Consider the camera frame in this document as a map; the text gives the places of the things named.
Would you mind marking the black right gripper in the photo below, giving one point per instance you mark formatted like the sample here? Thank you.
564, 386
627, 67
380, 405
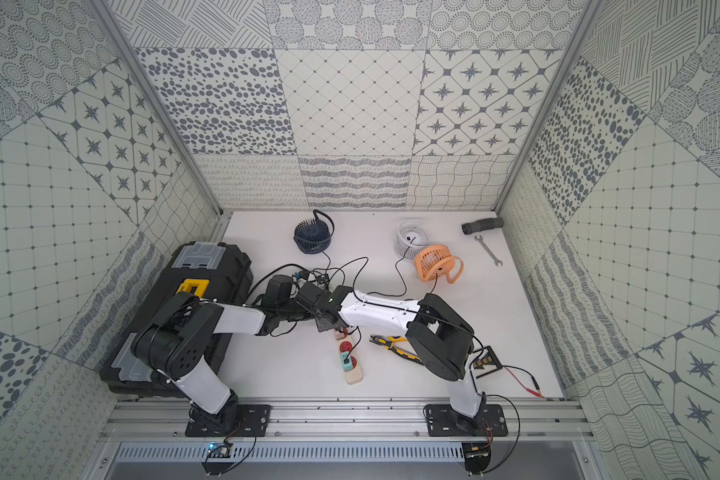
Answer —
321, 328

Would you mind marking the teal usb charger plug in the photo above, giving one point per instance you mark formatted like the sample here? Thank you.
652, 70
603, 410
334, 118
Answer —
348, 362

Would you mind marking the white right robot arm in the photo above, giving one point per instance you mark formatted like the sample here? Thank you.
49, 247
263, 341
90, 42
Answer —
440, 337

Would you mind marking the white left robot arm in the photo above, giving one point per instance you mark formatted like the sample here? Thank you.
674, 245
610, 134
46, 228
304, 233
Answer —
174, 341

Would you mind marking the dark blue desk fan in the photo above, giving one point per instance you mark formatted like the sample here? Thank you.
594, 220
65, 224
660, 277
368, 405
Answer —
313, 235

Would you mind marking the beige red power strip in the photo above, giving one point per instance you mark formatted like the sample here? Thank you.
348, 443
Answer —
345, 342

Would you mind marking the orange desk fan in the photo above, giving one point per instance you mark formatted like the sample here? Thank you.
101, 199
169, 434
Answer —
437, 260

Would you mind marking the yellow black pliers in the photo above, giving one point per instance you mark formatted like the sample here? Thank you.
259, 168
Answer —
392, 343

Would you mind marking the black charging board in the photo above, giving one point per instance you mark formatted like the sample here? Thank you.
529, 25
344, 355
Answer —
486, 365

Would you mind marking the silver wrench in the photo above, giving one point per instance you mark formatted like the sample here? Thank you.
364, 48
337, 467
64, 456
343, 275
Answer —
497, 262

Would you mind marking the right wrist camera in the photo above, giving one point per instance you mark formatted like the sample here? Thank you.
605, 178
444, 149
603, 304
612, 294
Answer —
323, 280

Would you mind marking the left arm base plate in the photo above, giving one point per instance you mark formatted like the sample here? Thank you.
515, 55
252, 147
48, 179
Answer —
240, 420

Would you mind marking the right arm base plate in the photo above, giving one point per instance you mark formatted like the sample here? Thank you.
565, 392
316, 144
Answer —
443, 421

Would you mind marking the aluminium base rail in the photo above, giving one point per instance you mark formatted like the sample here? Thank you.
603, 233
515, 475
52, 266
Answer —
334, 430

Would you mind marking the black cylindrical handle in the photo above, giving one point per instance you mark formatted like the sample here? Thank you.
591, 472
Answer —
482, 225

